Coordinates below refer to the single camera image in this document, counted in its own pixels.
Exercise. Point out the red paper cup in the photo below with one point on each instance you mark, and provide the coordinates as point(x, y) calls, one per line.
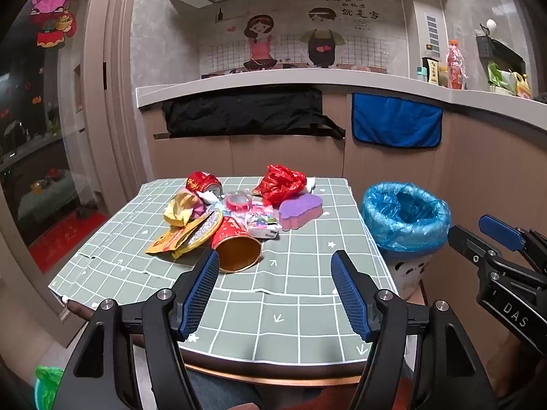
point(233, 243)

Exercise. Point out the white panda trash bin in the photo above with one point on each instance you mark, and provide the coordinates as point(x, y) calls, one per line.
point(406, 273)

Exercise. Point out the red plastic bag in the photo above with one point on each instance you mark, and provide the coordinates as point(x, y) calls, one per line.
point(280, 183)

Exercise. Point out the green plastic bag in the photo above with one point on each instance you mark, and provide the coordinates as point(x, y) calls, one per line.
point(47, 386)

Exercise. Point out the white round utensil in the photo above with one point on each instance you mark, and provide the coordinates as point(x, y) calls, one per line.
point(491, 25)

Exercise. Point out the teal cup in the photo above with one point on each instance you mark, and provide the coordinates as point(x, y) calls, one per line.
point(423, 74)

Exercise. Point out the green vegetable bag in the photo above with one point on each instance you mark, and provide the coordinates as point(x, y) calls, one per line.
point(500, 79)

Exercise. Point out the person's jeans leg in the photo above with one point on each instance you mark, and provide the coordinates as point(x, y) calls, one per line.
point(230, 393)

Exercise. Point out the grey utensil holder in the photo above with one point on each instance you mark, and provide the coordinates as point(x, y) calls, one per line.
point(484, 47)

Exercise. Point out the glass sliding door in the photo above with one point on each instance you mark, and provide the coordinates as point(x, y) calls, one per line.
point(38, 136)

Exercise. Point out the pink tape roll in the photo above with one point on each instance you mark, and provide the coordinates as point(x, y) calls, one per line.
point(238, 203)

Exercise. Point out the black dish rack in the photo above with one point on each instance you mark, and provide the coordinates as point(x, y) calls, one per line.
point(508, 53)

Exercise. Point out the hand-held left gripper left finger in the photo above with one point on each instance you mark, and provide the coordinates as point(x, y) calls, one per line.
point(198, 299)

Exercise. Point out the black cloth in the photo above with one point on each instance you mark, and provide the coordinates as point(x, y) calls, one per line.
point(239, 113)

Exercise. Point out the grey stone kitchen counter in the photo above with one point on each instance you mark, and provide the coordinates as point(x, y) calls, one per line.
point(299, 81)

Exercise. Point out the yellow snack packet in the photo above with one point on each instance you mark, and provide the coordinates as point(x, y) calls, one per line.
point(166, 243)

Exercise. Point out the dark sauce bottle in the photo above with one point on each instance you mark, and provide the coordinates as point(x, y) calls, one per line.
point(431, 74)

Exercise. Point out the pink foil wrapper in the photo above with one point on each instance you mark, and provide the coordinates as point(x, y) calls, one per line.
point(204, 212)

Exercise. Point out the red drink can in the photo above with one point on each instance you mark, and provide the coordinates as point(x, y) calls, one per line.
point(201, 180)

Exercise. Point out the pink sweets packet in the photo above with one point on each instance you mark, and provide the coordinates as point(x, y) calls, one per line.
point(264, 222)

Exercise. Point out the round wooden table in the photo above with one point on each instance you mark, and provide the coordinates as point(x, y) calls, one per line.
point(273, 378)

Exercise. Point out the gold wrapper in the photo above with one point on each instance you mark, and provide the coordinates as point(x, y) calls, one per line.
point(181, 207)

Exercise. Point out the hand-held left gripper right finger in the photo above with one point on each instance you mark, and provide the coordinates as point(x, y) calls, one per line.
point(352, 299)

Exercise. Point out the person's right hand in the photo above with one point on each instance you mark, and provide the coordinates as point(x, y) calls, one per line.
point(517, 367)

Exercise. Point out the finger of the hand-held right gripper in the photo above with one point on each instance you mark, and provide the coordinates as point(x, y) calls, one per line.
point(500, 230)
point(468, 243)

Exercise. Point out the blue plastic bin liner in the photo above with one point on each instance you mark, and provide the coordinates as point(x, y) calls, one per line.
point(376, 222)

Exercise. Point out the green grid tablecloth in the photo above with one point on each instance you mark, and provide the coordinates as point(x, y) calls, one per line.
point(282, 307)

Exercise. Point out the white vented pipe cover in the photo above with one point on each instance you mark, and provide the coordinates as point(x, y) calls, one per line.
point(429, 25)

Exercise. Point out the cartoon couple wall sticker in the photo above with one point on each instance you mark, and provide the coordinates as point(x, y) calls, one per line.
point(290, 30)

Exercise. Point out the small yellow cap bottle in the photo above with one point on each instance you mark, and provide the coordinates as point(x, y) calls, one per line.
point(444, 77)

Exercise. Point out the purple sponge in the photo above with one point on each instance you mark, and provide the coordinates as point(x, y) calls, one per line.
point(301, 211)

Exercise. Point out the red floor mat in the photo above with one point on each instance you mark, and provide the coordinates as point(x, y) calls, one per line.
point(64, 243)

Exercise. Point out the blue towel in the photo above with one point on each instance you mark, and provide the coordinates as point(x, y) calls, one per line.
point(395, 121)

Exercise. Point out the white tissue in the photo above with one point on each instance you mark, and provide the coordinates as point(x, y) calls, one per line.
point(210, 198)

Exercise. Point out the yellow bag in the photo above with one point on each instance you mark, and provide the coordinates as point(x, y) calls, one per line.
point(523, 87)

